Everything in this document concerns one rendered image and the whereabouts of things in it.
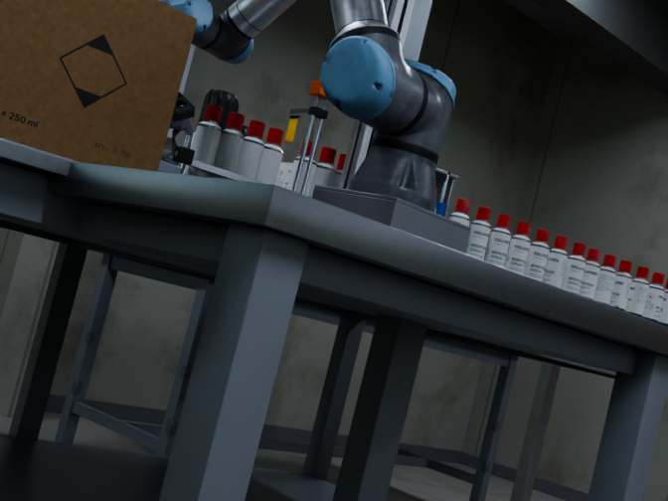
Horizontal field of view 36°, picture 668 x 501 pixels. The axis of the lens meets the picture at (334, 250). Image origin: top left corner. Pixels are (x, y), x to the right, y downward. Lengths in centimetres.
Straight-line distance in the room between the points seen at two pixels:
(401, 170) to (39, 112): 57
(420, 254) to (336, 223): 13
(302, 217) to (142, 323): 416
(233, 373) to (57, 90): 65
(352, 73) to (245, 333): 69
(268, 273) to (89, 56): 63
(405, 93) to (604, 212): 522
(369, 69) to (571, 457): 523
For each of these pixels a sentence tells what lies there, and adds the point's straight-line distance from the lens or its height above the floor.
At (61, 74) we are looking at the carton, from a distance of 151.
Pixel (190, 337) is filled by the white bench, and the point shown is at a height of 55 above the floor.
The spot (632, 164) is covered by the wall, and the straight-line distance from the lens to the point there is 679.
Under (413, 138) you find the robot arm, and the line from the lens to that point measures 169.
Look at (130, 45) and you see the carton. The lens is 156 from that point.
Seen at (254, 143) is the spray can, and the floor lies 104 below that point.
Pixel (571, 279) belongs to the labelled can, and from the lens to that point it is 282.
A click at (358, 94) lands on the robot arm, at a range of 158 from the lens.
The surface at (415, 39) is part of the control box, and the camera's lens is 220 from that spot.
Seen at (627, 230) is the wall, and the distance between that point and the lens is 667.
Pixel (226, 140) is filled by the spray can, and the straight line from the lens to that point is 210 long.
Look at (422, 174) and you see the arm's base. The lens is 169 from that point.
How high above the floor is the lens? 72
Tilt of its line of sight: 4 degrees up
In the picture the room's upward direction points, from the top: 14 degrees clockwise
